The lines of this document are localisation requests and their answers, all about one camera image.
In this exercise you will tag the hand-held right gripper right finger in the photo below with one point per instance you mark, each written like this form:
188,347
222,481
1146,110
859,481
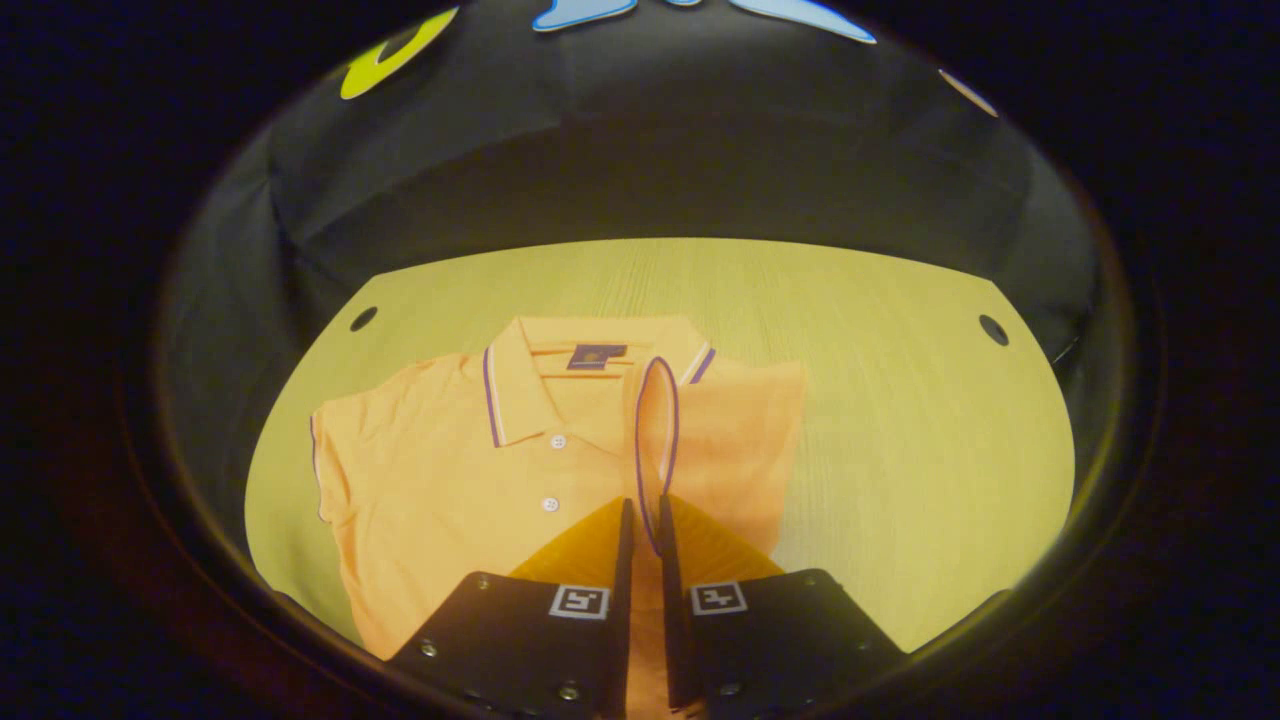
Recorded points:
668,610

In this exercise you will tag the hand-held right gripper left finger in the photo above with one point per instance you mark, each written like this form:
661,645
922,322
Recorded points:
622,610

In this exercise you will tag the orange polo T-shirt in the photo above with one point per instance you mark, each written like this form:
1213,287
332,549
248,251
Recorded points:
450,480

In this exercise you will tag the black backdrop cloth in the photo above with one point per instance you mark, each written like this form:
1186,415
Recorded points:
650,150

